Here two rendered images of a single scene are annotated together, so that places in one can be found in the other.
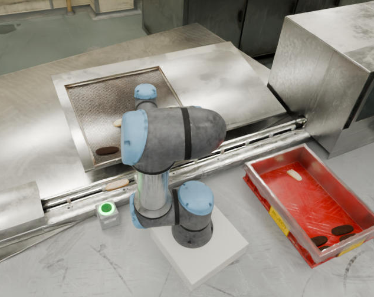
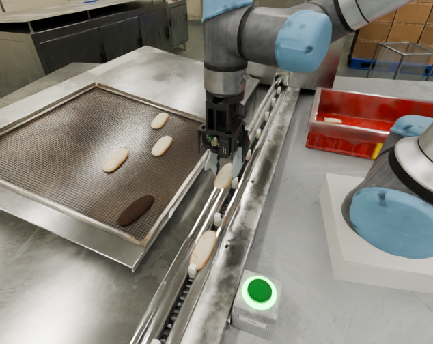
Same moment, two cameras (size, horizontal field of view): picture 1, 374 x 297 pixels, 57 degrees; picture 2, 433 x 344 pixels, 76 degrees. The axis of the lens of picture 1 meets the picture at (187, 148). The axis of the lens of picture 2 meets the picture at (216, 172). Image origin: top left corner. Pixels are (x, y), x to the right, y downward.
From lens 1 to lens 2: 1.02 m
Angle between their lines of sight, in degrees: 31
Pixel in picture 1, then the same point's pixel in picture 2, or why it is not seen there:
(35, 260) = not seen: outside the picture
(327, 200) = (378, 124)
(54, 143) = not seen: outside the picture
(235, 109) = not seen: hidden behind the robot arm
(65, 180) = (93, 319)
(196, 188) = (425, 122)
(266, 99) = not seen: hidden behind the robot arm
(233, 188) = (312, 160)
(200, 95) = (175, 94)
